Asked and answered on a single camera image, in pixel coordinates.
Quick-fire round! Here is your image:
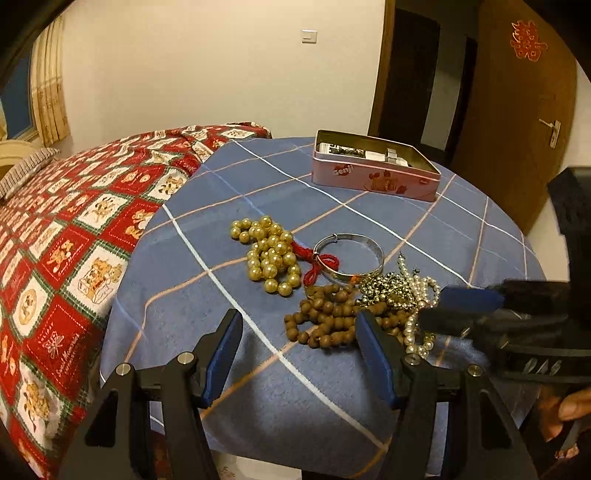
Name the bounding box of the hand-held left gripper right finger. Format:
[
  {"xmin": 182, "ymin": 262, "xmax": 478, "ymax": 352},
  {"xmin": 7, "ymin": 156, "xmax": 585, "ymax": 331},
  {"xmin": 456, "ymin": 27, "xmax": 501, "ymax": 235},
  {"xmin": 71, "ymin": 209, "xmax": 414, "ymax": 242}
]
[{"xmin": 355, "ymin": 309, "xmax": 539, "ymax": 480}]

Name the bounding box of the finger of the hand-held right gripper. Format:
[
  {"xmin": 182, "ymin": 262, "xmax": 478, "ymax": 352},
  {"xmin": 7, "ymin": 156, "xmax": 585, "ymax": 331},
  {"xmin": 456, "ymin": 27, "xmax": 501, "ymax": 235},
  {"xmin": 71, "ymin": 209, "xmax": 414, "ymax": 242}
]
[
  {"xmin": 417, "ymin": 308, "xmax": 509, "ymax": 344},
  {"xmin": 441, "ymin": 278, "xmax": 571, "ymax": 319}
]

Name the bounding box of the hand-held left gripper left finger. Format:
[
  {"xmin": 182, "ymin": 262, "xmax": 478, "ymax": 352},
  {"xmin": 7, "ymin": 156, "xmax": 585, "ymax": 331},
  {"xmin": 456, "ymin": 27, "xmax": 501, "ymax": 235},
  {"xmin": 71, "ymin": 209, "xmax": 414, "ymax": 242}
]
[{"xmin": 58, "ymin": 308, "xmax": 244, "ymax": 480}]

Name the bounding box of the white pearl necklace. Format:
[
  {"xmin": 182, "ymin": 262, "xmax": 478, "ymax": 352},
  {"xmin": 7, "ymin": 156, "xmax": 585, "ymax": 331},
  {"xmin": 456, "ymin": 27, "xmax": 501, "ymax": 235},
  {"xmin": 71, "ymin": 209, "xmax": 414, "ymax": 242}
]
[{"xmin": 394, "ymin": 253, "xmax": 441, "ymax": 356}]

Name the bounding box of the brown wooden bead bracelet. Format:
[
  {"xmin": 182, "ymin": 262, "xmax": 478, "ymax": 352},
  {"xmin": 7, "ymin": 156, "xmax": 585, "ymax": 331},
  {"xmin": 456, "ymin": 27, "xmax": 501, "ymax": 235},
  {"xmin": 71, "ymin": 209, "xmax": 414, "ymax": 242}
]
[{"xmin": 283, "ymin": 282, "xmax": 423, "ymax": 350}]

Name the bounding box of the silver metal bead bracelet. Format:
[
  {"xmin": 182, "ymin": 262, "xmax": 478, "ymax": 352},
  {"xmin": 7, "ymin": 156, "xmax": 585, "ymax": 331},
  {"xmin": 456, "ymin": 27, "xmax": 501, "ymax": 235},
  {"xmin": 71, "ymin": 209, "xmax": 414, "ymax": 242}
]
[{"xmin": 358, "ymin": 272, "xmax": 419, "ymax": 315}]

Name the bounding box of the silver bangle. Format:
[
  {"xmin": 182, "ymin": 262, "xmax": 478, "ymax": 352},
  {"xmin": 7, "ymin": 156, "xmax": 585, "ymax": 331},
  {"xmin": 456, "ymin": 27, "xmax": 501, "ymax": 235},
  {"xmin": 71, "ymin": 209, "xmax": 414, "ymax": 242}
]
[{"xmin": 313, "ymin": 234, "xmax": 385, "ymax": 283}]

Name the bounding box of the gold bead necklace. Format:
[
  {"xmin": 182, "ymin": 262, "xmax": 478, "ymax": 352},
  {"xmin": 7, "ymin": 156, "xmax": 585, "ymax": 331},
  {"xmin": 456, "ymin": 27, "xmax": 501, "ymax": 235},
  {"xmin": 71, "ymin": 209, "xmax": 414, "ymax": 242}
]
[{"xmin": 230, "ymin": 215, "xmax": 302, "ymax": 296}]

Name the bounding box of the red braided cord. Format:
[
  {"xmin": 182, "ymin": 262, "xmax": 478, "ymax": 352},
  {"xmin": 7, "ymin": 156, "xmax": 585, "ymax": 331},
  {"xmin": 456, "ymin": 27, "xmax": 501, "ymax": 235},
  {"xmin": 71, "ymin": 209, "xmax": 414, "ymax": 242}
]
[{"xmin": 291, "ymin": 240, "xmax": 340, "ymax": 288}]

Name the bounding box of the pink tin box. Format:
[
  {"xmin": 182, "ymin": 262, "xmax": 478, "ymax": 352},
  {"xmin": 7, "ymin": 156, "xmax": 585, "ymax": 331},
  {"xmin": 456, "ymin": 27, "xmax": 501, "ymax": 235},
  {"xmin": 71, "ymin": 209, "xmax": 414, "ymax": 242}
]
[{"xmin": 311, "ymin": 130, "xmax": 441, "ymax": 202}]

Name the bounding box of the person's right hand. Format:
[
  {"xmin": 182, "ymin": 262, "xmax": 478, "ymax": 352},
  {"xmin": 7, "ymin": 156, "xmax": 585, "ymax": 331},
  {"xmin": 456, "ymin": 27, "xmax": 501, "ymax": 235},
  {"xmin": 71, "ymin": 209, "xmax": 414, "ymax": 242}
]
[{"xmin": 538, "ymin": 385, "xmax": 591, "ymax": 467}]

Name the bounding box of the brown wooden door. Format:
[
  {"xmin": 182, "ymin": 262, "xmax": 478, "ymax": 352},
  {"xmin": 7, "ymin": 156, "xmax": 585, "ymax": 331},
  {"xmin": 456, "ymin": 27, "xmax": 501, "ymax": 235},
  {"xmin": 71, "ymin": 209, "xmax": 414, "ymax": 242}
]
[{"xmin": 450, "ymin": 0, "xmax": 578, "ymax": 234}]

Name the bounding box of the blue checked tablecloth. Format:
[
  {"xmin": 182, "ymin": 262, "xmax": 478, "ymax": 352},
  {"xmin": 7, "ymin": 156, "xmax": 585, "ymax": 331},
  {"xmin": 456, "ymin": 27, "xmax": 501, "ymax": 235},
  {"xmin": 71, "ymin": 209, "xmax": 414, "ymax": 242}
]
[{"xmin": 99, "ymin": 136, "xmax": 548, "ymax": 478}]

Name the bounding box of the small white box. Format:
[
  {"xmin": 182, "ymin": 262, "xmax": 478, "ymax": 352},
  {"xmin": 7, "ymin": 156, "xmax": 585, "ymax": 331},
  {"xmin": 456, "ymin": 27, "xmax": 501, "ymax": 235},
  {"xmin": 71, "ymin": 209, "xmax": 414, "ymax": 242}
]
[{"xmin": 365, "ymin": 148, "xmax": 409, "ymax": 168}]

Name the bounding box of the red paper door decoration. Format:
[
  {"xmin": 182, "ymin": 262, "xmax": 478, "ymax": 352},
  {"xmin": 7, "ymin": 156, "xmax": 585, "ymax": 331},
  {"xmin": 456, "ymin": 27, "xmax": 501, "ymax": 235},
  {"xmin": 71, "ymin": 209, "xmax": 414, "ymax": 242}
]
[{"xmin": 510, "ymin": 20, "xmax": 542, "ymax": 61}]

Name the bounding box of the red printed bedspread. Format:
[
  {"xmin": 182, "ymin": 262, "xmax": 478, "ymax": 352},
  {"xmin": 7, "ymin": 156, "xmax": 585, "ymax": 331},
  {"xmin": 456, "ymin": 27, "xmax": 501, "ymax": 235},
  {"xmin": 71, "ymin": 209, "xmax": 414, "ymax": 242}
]
[{"xmin": 0, "ymin": 122, "xmax": 273, "ymax": 467}]

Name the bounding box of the striped pillow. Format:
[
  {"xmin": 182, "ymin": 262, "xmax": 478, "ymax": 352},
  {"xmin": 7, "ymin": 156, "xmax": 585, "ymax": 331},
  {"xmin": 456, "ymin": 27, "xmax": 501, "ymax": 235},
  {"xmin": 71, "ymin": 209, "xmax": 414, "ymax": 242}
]
[{"xmin": 0, "ymin": 147, "xmax": 62, "ymax": 200}]

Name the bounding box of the cream wooden headboard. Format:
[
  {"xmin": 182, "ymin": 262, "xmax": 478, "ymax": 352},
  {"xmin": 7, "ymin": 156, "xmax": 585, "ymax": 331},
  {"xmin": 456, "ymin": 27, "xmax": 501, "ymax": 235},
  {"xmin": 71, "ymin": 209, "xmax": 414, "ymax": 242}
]
[{"xmin": 0, "ymin": 141, "xmax": 42, "ymax": 183}]

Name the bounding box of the beige patterned curtain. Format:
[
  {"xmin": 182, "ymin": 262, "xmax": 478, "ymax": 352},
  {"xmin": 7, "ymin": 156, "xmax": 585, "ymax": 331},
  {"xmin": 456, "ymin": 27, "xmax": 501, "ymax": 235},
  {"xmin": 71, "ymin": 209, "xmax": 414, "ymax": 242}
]
[{"xmin": 30, "ymin": 16, "xmax": 71, "ymax": 144}]

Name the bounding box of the window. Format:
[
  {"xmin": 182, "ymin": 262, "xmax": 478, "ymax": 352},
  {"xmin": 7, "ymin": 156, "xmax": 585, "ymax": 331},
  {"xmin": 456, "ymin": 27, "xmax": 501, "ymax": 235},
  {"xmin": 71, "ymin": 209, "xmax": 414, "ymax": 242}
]
[{"xmin": 0, "ymin": 48, "xmax": 40, "ymax": 141}]

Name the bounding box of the metal door handle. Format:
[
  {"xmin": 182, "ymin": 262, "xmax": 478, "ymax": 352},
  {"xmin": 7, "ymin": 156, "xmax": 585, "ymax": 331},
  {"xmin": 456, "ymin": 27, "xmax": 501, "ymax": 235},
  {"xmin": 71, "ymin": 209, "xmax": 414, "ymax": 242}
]
[{"xmin": 539, "ymin": 119, "xmax": 561, "ymax": 148}]

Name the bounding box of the brown door frame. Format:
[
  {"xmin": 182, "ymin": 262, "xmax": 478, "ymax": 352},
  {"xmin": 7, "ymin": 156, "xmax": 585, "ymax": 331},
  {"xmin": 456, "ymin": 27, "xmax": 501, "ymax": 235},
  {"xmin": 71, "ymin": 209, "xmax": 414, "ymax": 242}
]
[{"xmin": 368, "ymin": 0, "xmax": 398, "ymax": 137}]

